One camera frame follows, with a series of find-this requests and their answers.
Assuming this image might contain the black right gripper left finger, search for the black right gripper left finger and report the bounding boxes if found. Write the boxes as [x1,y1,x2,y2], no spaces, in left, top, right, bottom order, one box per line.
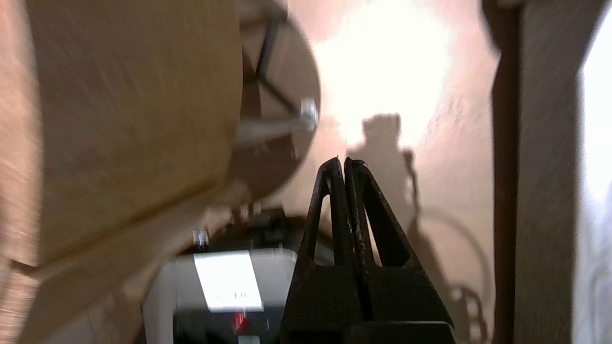
[280,157,369,344]

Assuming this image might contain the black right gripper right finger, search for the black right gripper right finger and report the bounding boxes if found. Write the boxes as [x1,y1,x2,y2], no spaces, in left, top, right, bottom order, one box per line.
[344,158,455,326]

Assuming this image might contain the curved wooden table drawer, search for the curved wooden table drawer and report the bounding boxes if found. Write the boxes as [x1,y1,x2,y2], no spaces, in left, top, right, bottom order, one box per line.
[0,0,251,344]

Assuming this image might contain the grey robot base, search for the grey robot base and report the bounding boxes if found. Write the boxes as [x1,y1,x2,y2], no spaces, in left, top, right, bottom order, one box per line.
[142,206,316,344]

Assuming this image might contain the white bed sheet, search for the white bed sheet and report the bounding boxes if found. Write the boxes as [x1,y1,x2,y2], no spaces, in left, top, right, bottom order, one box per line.
[574,10,612,344]

